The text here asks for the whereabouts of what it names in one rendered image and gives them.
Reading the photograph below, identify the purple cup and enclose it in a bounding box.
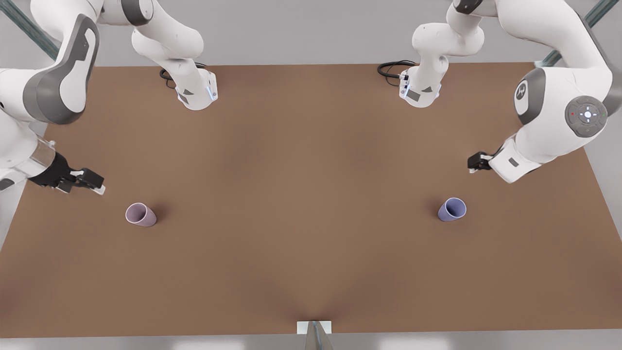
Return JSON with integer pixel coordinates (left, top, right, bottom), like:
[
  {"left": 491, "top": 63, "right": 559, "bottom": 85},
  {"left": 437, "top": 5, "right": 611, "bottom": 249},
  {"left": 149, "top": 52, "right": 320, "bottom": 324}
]
[{"left": 437, "top": 197, "right": 467, "bottom": 222}]

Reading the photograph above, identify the pink cup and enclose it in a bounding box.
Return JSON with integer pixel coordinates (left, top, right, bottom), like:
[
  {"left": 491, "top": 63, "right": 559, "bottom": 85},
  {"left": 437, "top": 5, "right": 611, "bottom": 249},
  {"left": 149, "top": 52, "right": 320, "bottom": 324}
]
[{"left": 125, "top": 203, "right": 158, "bottom": 228}]

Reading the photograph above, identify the black cable loop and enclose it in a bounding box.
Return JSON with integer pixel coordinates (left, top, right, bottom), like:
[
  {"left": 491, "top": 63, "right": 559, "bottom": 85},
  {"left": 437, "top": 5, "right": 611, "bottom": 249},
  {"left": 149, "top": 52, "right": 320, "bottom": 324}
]
[
  {"left": 377, "top": 60, "right": 418, "bottom": 88},
  {"left": 159, "top": 62, "right": 208, "bottom": 91}
]

